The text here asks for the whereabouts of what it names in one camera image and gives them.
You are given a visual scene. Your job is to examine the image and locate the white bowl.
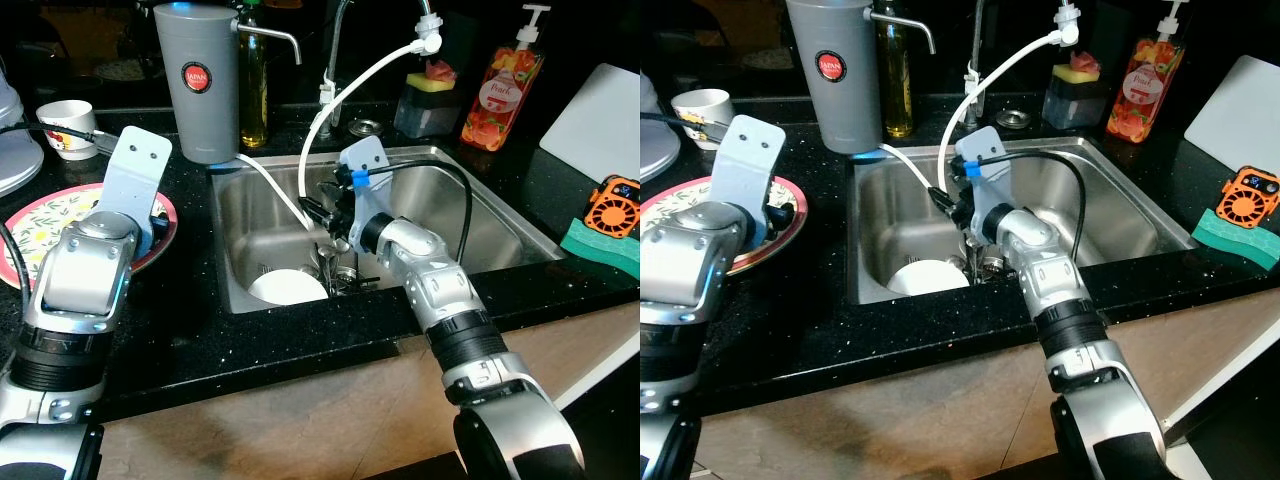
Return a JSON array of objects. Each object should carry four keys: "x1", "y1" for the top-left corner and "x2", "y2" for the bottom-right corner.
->
[
  {"x1": 246, "y1": 267, "x2": 330, "y2": 307},
  {"x1": 885, "y1": 259, "x2": 972, "y2": 298}
]

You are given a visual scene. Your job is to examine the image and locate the white round kitchen appliance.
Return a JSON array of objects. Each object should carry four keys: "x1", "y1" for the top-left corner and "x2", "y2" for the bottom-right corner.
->
[
  {"x1": 640, "y1": 74, "x2": 684, "y2": 184},
  {"x1": 0, "y1": 79, "x2": 47, "y2": 197}
]

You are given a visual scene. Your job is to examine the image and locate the floral plate with pink rim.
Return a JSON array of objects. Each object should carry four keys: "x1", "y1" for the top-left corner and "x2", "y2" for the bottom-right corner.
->
[
  {"x1": 640, "y1": 175, "x2": 810, "y2": 277},
  {"x1": 0, "y1": 182, "x2": 180, "y2": 294}
]

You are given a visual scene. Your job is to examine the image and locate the yellow oil glass bottle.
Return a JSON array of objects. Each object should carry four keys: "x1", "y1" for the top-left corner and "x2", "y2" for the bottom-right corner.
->
[
  {"x1": 237, "y1": 0, "x2": 270, "y2": 150},
  {"x1": 877, "y1": 0, "x2": 915, "y2": 140}
]

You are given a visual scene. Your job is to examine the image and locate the sponge holder with yellow sponge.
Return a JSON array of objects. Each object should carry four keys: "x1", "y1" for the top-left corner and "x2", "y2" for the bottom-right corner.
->
[
  {"x1": 392, "y1": 59, "x2": 464, "y2": 140},
  {"x1": 1041, "y1": 51, "x2": 1110, "y2": 132}
]

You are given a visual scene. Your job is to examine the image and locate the grey water filter dispenser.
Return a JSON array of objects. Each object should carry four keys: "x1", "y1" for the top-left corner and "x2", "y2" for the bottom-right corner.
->
[
  {"x1": 152, "y1": 1, "x2": 304, "y2": 165},
  {"x1": 785, "y1": 0, "x2": 939, "y2": 157}
]

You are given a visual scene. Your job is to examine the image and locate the white cup with fruit print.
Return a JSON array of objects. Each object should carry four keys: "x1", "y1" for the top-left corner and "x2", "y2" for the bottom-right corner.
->
[
  {"x1": 671, "y1": 87, "x2": 735, "y2": 140},
  {"x1": 35, "y1": 99, "x2": 102, "y2": 162}
]

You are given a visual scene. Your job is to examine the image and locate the stainless steel sink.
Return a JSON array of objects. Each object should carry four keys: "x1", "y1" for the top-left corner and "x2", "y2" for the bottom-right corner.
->
[
  {"x1": 847, "y1": 136, "x2": 1200, "y2": 307},
  {"x1": 206, "y1": 147, "x2": 568, "y2": 317}
]

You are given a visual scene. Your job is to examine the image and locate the chrome sink faucet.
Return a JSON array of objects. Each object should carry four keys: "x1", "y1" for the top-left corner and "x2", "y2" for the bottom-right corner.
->
[
  {"x1": 963, "y1": 0, "x2": 993, "y2": 128},
  {"x1": 317, "y1": 0, "x2": 353, "y2": 137}
]

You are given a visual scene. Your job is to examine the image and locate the orange black small fan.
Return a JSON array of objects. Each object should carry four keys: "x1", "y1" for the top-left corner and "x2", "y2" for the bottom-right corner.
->
[
  {"x1": 1217, "y1": 164, "x2": 1280, "y2": 230},
  {"x1": 583, "y1": 174, "x2": 641, "y2": 242}
]

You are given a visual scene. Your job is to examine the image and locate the green sponge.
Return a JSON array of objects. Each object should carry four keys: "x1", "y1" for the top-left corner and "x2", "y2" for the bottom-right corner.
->
[
  {"x1": 559, "y1": 216, "x2": 641, "y2": 280},
  {"x1": 1189, "y1": 206, "x2": 1280, "y2": 272}
]

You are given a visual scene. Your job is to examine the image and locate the peach dish soap pump bottle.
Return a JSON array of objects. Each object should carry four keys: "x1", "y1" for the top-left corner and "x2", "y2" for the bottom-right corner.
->
[
  {"x1": 1104, "y1": 0, "x2": 1197, "y2": 145},
  {"x1": 459, "y1": 4, "x2": 554, "y2": 154}
]

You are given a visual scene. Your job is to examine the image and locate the white cutting board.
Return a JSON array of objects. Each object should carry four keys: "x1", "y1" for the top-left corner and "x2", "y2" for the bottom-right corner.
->
[
  {"x1": 1182, "y1": 54, "x2": 1280, "y2": 177},
  {"x1": 539, "y1": 62, "x2": 641, "y2": 187}
]

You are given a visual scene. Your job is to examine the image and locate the brown cabinet front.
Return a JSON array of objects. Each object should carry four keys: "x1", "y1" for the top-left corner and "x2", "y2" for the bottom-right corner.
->
[
  {"x1": 95, "y1": 300, "x2": 641, "y2": 480},
  {"x1": 690, "y1": 290, "x2": 1280, "y2": 480}
]

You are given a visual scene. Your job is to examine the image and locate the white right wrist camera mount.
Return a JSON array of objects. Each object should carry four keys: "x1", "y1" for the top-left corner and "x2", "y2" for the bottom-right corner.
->
[
  {"x1": 954, "y1": 125, "x2": 1013, "y2": 242},
  {"x1": 337, "y1": 136, "x2": 398, "y2": 247}
]

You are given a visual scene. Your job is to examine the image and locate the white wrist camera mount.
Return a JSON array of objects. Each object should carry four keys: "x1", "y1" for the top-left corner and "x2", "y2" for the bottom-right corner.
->
[
  {"x1": 337, "y1": 136, "x2": 398, "y2": 247},
  {"x1": 954, "y1": 125, "x2": 1013, "y2": 242},
  {"x1": 714, "y1": 113, "x2": 787, "y2": 247},
  {"x1": 99, "y1": 125, "x2": 174, "y2": 247}
]

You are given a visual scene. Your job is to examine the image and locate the short white filter hose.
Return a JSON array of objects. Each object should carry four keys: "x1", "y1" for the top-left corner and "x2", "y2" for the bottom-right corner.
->
[
  {"x1": 879, "y1": 144, "x2": 948, "y2": 203},
  {"x1": 234, "y1": 152, "x2": 318, "y2": 233}
]

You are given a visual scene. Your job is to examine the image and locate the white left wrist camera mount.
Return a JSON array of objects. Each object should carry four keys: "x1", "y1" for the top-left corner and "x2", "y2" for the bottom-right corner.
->
[
  {"x1": 714, "y1": 113, "x2": 787, "y2": 247},
  {"x1": 99, "y1": 125, "x2": 174, "y2": 247}
]

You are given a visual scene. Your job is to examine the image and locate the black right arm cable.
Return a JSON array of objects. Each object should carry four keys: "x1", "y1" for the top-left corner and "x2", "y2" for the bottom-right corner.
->
[
  {"x1": 972, "y1": 150, "x2": 1088, "y2": 263},
  {"x1": 352, "y1": 160, "x2": 474, "y2": 266}
]

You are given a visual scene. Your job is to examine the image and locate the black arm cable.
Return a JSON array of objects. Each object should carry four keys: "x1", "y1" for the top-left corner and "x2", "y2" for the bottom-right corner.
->
[
  {"x1": 352, "y1": 160, "x2": 474, "y2": 266},
  {"x1": 972, "y1": 150, "x2": 1088, "y2": 263},
  {"x1": 0, "y1": 120, "x2": 126, "y2": 301},
  {"x1": 640, "y1": 110, "x2": 736, "y2": 141}
]

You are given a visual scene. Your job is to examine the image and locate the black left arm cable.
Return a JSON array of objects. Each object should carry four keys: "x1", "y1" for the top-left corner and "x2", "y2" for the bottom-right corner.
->
[
  {"x1": 640, "y1": 110, "x2": 736, "y2": 141},
  {"x1": 0, "y1": 120, "x2": 126, "y2": 301}
]

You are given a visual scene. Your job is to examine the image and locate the long white faucet hose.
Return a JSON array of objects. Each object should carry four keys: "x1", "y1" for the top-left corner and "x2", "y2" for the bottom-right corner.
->
[
  {"x1": 937, "y1": 0, "x2": 1085, "y2": 198},
  {"x1": 297, "y1": 0, "x2": 444, "y2": 208}
]

